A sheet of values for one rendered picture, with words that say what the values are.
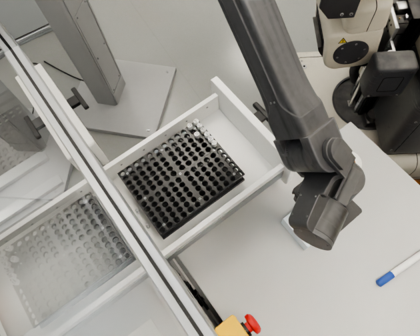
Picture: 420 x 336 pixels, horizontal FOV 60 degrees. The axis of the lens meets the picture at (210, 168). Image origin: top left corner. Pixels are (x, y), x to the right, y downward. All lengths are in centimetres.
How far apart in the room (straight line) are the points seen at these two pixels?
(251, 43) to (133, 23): 196
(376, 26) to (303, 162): 74
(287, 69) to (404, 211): 61
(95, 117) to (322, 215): 163
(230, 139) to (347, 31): 49
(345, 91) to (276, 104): 126
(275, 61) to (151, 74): 165
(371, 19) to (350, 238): 60
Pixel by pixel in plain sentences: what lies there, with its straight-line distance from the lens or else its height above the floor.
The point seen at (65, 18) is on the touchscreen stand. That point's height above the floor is 63.
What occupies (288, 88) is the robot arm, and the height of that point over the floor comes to 125.
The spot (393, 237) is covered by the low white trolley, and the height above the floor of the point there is 76.
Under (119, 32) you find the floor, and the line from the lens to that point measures 239.
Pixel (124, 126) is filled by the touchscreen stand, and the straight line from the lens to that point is 194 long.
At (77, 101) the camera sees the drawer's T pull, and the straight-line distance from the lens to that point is 95.
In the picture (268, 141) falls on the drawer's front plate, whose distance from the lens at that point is 80.
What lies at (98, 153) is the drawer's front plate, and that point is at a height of 88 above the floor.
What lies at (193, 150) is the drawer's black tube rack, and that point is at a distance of 82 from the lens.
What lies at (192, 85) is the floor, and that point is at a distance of 204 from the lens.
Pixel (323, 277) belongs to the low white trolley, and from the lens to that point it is 90.
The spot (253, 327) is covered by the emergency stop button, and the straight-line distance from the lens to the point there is 74.
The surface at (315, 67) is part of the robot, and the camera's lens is 177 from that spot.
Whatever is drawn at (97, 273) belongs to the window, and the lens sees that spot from 25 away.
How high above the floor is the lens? 163
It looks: 66 degrees down
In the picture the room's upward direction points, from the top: 9 degrees counter-clockwise
